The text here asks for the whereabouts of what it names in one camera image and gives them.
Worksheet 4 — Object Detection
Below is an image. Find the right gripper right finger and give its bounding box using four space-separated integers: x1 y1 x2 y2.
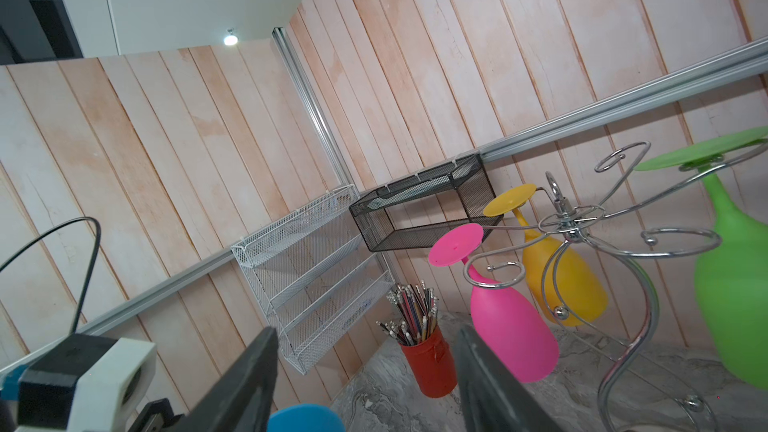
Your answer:
452 326 561 432

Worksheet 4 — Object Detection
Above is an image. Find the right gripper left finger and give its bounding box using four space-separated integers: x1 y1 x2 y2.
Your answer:
173 327 279 431

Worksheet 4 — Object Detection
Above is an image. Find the blue wine glass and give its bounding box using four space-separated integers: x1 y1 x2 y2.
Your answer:
267 404 346 432

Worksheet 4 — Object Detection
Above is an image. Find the green wine glass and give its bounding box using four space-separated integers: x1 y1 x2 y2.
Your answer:
634 125 768 391

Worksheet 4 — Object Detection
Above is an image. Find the pink wine glass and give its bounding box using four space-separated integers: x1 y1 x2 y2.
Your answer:
428 223 559 383

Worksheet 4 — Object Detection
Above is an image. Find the yellow wine glass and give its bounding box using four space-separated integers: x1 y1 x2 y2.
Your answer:
483 184 609 327

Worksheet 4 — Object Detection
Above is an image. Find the chrome wine glass rack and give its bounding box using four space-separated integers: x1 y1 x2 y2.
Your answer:
463 141 768 432

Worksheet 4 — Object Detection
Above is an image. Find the red pencil cup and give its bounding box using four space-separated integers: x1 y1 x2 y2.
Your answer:
401 326 457 398

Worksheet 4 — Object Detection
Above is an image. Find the bundle of pencils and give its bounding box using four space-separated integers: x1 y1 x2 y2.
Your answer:
376 282 439 347

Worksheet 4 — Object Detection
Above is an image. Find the white mesh wall shelf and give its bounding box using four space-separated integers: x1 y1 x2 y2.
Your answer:
231 185 395 374

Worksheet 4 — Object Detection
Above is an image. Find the black mesh wall basket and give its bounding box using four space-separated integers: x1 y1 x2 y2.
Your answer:
349 154 501 252

